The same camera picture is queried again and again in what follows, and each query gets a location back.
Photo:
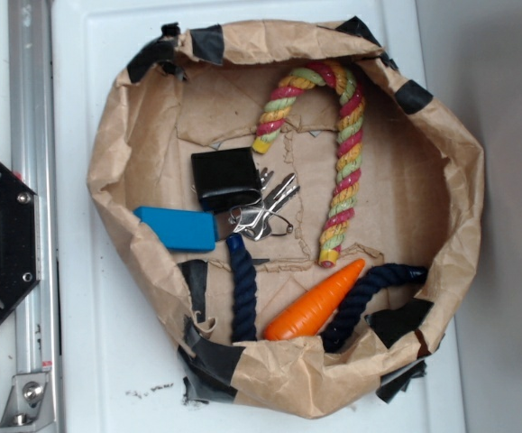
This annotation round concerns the silver key bunch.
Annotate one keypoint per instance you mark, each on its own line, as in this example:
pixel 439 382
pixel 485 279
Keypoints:
pixel 263 219

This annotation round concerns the black leather key wallet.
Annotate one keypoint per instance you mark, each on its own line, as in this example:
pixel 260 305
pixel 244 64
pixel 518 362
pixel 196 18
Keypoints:
pixel 225 179

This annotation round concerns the blue rectangular block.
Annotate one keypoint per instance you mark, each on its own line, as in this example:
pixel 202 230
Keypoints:
pixel 180 230

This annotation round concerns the orange plastic carrot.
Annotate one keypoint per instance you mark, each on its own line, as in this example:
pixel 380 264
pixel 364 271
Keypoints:
pixel 307 314

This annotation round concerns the brown paper bag bin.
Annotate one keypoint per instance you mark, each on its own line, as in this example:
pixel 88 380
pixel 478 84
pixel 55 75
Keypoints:
pixel 419 201

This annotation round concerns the metal corner bracket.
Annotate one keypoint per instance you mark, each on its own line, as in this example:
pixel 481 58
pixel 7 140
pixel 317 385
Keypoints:
pixel 29 407

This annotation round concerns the aluminium extrusion rail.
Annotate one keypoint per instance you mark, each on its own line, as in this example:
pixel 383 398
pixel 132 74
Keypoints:
pixel 37 318

